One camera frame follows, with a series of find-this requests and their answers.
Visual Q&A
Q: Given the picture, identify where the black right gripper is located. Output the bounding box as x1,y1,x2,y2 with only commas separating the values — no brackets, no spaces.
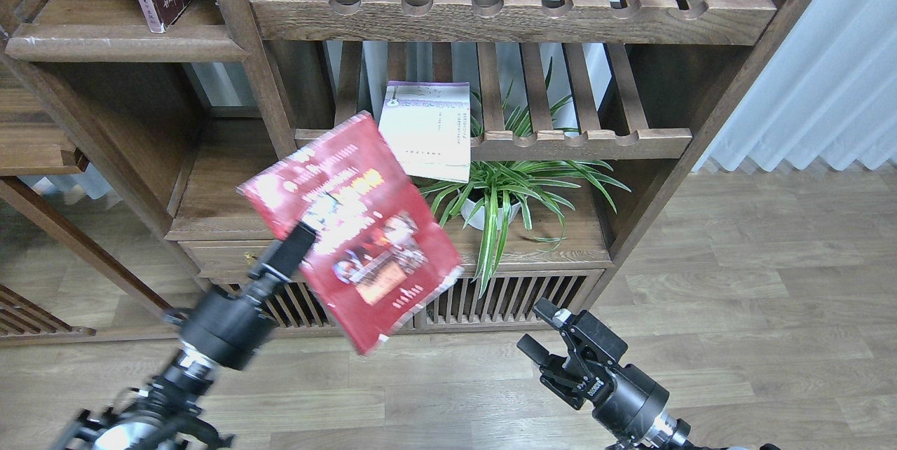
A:
516,298,670,446

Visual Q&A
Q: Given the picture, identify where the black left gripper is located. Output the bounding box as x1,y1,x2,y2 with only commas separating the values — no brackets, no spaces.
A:
165,222,317,370

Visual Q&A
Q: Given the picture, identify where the red cover book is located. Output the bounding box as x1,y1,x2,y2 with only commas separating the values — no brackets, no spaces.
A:
238,111,463,355

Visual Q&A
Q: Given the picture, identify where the white purple book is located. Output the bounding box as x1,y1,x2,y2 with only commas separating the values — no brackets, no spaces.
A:
378,81,471,184

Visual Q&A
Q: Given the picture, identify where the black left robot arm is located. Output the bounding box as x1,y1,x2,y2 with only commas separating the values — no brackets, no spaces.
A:
53,223,317,449

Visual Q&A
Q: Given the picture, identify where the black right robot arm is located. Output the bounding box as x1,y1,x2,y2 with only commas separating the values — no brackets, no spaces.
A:
518,298,696,449

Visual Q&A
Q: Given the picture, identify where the dark wooden bookshelf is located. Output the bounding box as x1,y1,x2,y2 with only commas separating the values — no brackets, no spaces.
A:
2,0,811,332

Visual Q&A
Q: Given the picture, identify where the white plant pot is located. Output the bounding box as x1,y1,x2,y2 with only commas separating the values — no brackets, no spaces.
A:
460,189,507,231

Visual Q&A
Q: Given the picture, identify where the green spider plant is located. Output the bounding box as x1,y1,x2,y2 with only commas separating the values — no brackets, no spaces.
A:
413,57,631,296

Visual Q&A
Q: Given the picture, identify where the wooden side rack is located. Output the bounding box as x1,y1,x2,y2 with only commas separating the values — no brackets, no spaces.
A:
1,64,175,346

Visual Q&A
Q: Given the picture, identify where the white pleated curtain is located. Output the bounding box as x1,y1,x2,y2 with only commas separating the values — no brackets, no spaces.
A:
695,0,896,172

